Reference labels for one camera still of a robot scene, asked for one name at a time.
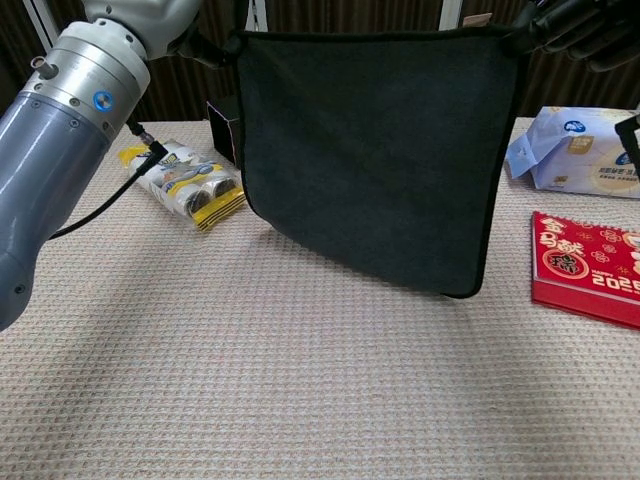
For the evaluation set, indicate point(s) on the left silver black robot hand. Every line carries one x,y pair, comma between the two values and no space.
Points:
165,25

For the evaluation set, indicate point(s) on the silver screen frame post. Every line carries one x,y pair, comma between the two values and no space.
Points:
37,20
452,12
254,15

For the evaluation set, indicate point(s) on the beige woven tablecloth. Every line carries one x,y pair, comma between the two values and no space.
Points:
200,375

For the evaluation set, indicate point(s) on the red 2026 desk calendar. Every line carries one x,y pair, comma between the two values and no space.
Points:
585,265

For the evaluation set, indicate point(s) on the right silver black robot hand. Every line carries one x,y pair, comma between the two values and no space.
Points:
575,35

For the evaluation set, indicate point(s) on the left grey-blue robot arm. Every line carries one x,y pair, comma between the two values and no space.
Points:
50,165

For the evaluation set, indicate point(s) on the light blue tissue pack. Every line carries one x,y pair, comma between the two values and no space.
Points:
575,155

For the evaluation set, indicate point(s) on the pink towel with black trim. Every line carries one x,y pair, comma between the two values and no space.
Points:
375,160

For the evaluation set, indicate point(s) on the black cube box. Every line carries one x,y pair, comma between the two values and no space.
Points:
220,132

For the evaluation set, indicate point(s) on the white rolls pack yellow ends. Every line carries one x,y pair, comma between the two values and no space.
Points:
200,192

